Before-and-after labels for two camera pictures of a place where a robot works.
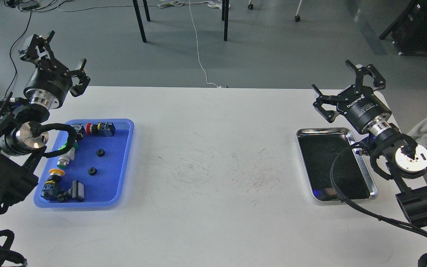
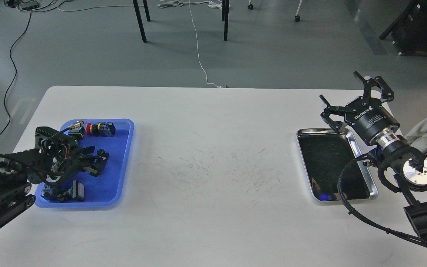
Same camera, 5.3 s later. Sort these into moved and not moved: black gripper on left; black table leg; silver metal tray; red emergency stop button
Moved: black gripper on left
Not moved: silver metal tray; red emergency stop button; black table leg
